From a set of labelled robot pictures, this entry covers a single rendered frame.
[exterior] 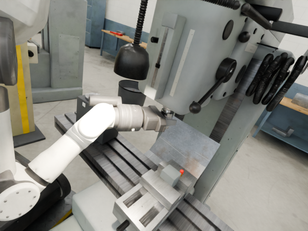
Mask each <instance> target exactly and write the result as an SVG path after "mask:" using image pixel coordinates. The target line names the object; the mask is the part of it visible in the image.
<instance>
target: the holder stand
mask: <svg viewBox="0 0 308 231"><path fill-rule="evenodd" d="M90 94H93V95H100V94H98V93H87V94H85V95H81V96H77V114H76V122H77V121H79V120H80V119H81V118H82V117H83V116H84V115H86V114H87V113H88V112H89V111H90V110H91V109H92V108H93V107H94V106H89V104H88V98H89V95H90ZM117 136H118V131H117V130H116V129H115V128H111V129H105V130H104V131H103V132H102V133H101V134H100V135H99V136H98V137H97V138H96V140H97V141H98V142H99V143H101V144H104V143H105V142H107V141H109V140H111V139H113V138H115V137H117Z"/></svg>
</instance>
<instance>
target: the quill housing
mask: <svg viewBox="0 0 308 231"><path fill-rule="evenodd" d="M238 1H240V3H241V5H240V7H239V8H238V9H237V10H233V9H231V8H227V7H223V6H220V5H216V4H213V3H209V2H205V1H203V0H157V1H156V6H155V10H154V16H153V20H152V24H151V29H150V33H149V37H148V43H147V47H146V51H147V52H148V54H149V70H148V74H147V78H146V79H145V80H139V83H138V89H139V90H140V92H141V93H143V94H144V92H145V88H146V85H147V84H148V80H149V75H150V72H151V68H152V64H153V60H154V55H155V52H156V48H157V43H152V42H151V37H158V38H159V36H160V31H161V28H162V26H161V23H162V19H163V15H164V12H165V11H166V12H171V13H175V14H178V15H180V16H183V17H185V18H186V21H185V24H184V27H183V31H182V34H181V38H180V41H179V44H178V47H177V50H176V54H175V58H174V60H173V64H172V67H171V70H170V74H169V77H168V80H167V84H166V87H165V90H164V94H163V97H162V98H160V99H156V100H155V101H157V102H158V103H160V104H162V105H163V106H165V107H166V108H168V109H170V110H171V111H173V112H175V113H177V114H179V115H185V114H187V113H190V110H189V106H190V104H191V103H193V102H198V101H199V100H200V99H201V98H202V97H203V96H204V95H205V94H206V93H207V92H208V91H209V90H210V89H211V88H212V87H213V86H214V85H215V83H216V82H217V80H216V72H217V70H218V67H219V65H220V64H221V62H222V61H223V60H224V59H225V58H227V57H230V55H231V53H232V51H233V49H234V46H235V44H236V42H237V40H238V37H239V35H240V33H241V31H242V28H243V26H244V24H245V23H246V22H247V20H248V17H247V16H243V15H242V14H241V12H242V11H241V6H242V5H243V4H244V3H246V2H245V0H238Z"/></svg>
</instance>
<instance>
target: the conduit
mask: <svg viewBox="0 0 308 231"><path fill-rule="evenodd" d="M257 44H259V45H263V46H267V47H270V48H274V49H277V50H278V49H279V48H277V47H273V46H269V45H265V44H261V43H257ZM287 57H288V54H287V53H286V52H284V53H282V54H281V55H280V56H277V57H276V58H275V59H274V56H273V54H271V53H269V54H267V55H266V56H265V58H264V59H263V61H262V63H261V65H260V68H259V70H258V71H257V74H256V75H255V77H254V79H253V81H252V82H251V84H250V86H249V87H248V89H247V90H246V93H245V95H246V96H248V97H249V96H251V95H252V94H254V93H255V94H254V97H253V103H254V104H255V105H257V104H259V103H260V101H261V99H262V97H263V95H264V93H265V91H266V89H267V87H268V86H269V84H270V83H271V81H272V80H273V78H274V77H275V75H276V74H277V72H278V71H279V72H278V75H277V76H276V78H275V80H274V82H273V84H272V86H271V88H270V90H269V91H268V93H267V94H266V95H265V96H264V98H263V99H262V102H261V103H262V104H263V105H267V104H268V105H267V107H266V110H267V111H268V112H271V111H273V110H274V109H275V108H276V107H277V105H278V104H279V103H280V102H281V101H282V99H283V98H284V96H285V94H286V93H287V91H288V90H289V88H290V87H291V86H292V84H293V83H294V82H295V80H296V79H297V77H298V76H299V75H300V73H301V72H302V70H303V68H304V67H305V65H306V62H307V60H308V58H307V56H300V57H299V58H298V59H297V61H296V63H295V65H294V66H295V68H294V67H293V68H294V69H293V71H292V73H291V74H290V76H289V78H288V79H287V80H286V82H285V83H284V84H283V86H282V87H281V88H280V90H279V91H278V92H277V90H278V89H279V87H280V86H281V85H282V83H283V82H284V81H285V79H286V78H287V76H288V75H289V73H290V72H291V71H290V70H289V67H290V66H291V65H293V64H294V62H295V60H294V58H292V57H289V58H287ZM268 65H269V66H268ZM267 66H268V68H267ZM266 68H267V70H266ZM265 70H266V71H265ZM276 92H277V94H276ZM275 94H276V95H275Z"/></svg>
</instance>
